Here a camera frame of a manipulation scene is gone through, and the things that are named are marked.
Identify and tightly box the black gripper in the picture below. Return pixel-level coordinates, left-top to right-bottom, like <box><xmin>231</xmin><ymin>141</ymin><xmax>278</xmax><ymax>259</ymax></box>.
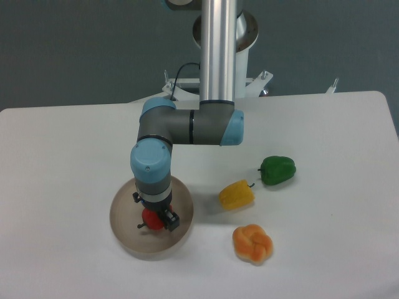
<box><xmin>132</xmin><ymin>186</ymin><xmax>180</xmax><ymax>231</ymax></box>

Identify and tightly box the red toy pepper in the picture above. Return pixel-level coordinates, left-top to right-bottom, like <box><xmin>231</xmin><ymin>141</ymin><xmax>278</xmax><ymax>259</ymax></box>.
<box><xmin>137</xmin><ymin>208</ymin><xmax>165</xmax><ymax>230</ymax></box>

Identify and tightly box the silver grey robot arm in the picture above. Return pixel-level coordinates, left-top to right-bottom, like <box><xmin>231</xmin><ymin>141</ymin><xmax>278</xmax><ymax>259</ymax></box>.
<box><xmin>130</xmin><ymin>1</ymin><xmax>244</xmax><ymax>231</ymax></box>

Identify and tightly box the beige round plate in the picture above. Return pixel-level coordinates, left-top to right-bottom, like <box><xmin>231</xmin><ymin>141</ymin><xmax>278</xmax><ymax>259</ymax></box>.
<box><xmin>110</xmin><ymin>177</ymin><xmax>194</xmax><ymax>260</ymax></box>

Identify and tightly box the yellow toy pepper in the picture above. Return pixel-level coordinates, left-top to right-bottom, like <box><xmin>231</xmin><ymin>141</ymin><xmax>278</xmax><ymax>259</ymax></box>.
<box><xmin>218</xmin><ymin>179</ymin><xmax>255</xmax><ymax>210</ymax></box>

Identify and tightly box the green toy pepper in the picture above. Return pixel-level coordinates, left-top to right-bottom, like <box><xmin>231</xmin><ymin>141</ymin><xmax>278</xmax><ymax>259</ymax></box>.
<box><xmin>258</xmin><ymin>156</ymin><xmax>296</xmax><ymax>186</ymax></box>

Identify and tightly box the orange knotted bread roll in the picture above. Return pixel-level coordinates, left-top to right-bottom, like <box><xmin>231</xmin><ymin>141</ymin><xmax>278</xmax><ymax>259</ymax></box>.
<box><xmin>232</xmin><ymin>224</ymin><xmax>274</xmax><ymax>264</ymax></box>

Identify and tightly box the black cable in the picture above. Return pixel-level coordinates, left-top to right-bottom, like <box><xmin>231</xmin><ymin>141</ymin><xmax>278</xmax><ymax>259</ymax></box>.
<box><xmin>170</xmin><ymin>62</ymin><xmax>202</xmax><ymax>101</ymax></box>

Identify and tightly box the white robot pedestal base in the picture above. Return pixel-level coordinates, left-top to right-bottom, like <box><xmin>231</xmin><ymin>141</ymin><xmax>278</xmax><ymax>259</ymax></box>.
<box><xmin>129</xmin><ymin>9</ymin><xmax>339</xmax><ymax>103</ymax></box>

